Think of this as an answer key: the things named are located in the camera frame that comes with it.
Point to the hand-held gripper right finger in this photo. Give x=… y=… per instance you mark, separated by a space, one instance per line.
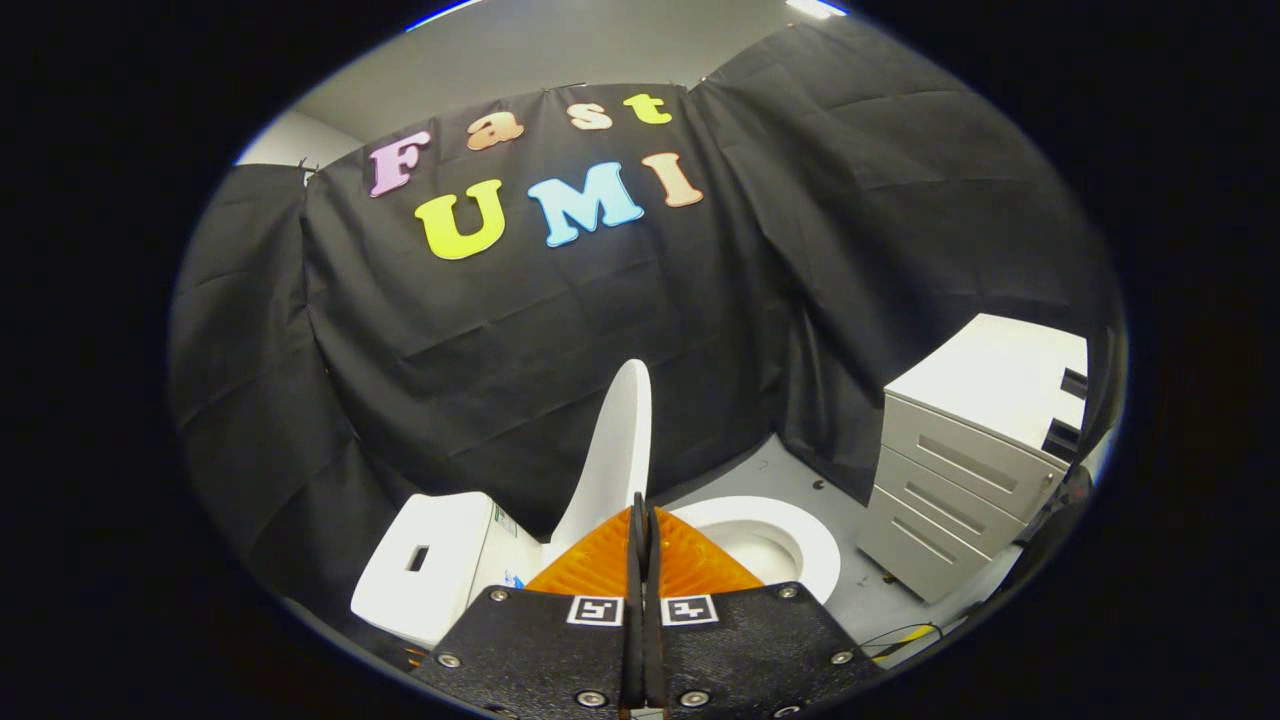
x=750 y=650

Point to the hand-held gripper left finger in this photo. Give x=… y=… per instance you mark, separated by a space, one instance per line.
x=540 y=650

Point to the yellow black floor tape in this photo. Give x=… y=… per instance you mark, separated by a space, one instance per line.
x=912 y=637

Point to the small ceiling light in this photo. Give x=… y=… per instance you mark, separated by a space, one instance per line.
x=815 y=8

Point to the white toilet lid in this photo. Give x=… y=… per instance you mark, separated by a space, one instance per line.
x=615 y=460

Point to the black backdrop cloth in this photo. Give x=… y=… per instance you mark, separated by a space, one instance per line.
x=600 y=340

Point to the small black box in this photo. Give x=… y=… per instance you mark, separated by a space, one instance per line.
x=1062 y=440
x=1074 y=384

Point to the grey drawer cabinet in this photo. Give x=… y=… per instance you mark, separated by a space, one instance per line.
x=990 y=380

